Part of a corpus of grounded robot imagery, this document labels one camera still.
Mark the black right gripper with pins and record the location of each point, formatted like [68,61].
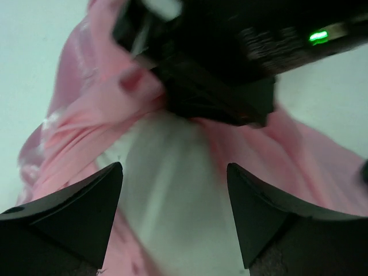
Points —
[191,92]

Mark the pink floral pillowcase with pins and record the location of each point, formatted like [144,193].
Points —
[100,93]

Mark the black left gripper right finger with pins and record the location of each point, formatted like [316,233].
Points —
[280,234]

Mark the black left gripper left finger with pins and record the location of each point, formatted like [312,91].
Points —
[64,233]

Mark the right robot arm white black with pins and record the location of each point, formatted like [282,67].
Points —
[219,59]

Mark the white pillow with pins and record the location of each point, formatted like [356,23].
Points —
[173,198]

